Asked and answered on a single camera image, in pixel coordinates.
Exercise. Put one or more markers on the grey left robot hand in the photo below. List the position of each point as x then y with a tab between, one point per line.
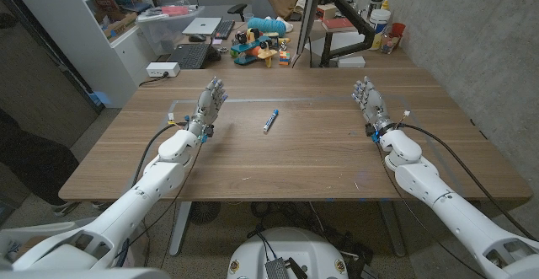
207	106

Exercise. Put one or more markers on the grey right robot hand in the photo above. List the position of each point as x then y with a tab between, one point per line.
374	106

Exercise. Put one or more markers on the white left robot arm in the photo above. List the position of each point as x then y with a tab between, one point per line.
160	178

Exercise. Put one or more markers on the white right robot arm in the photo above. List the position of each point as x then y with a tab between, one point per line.
421	178

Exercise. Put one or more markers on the small white box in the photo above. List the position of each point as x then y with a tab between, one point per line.
350	62

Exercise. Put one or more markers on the large black keyboard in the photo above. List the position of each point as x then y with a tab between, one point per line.
189	55

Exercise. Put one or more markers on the white power strip box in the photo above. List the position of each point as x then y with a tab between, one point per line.
162	69

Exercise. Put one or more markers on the clear glass jar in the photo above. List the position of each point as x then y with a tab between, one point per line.
389	45

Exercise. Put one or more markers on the blue and white marker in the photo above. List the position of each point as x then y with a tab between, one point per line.
270	120

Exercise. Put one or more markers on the black computer mouse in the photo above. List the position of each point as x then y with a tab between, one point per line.
197	38

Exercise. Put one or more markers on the teal and yellow toy plane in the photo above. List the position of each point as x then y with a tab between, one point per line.
252	47

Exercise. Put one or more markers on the small black keyboard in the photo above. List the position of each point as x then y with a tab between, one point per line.
224	29

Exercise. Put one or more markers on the silver laptop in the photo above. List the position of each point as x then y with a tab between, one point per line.
202	26

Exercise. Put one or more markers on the red cup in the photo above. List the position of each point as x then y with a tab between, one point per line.
398	29

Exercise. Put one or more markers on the white plastic tub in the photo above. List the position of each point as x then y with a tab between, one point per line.
379	22

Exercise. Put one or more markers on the clear plastic storage bin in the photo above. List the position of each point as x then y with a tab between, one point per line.
164	30

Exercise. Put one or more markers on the red book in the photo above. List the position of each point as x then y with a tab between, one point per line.
338	24

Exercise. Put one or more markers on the colourful puzzle cube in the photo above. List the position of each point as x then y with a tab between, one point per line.
284	58

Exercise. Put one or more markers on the teal yarn ball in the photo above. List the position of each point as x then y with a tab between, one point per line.
265	26

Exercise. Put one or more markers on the pink cloth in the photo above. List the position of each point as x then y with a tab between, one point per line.
174	10

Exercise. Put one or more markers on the yellow bottle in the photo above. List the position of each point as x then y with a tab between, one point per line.
385	5

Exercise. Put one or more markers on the black-lid jar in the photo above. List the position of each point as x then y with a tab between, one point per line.
375	4

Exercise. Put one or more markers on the grey office chair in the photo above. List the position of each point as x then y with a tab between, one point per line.
236	8

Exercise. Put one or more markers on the small brown box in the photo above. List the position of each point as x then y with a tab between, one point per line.
326	12

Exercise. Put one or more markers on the round black fan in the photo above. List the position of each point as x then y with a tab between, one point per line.
204	212

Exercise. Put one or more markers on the black computer monitor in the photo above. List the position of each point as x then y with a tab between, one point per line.
309	13

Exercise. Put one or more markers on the white shoe-like cloth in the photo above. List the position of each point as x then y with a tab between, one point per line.
287	25

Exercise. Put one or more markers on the cardboard box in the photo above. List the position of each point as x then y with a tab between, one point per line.
120	24

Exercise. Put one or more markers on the grey table leg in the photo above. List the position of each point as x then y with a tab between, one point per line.
180	228
392	228

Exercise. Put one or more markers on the white shelf cabinet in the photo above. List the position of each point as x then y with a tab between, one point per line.
84	51

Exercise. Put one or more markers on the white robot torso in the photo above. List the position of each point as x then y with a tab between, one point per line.
295	249

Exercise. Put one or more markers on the grey finned module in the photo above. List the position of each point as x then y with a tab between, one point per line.
276	269

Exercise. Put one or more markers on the person in dark clothes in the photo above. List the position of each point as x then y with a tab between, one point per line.
33	165

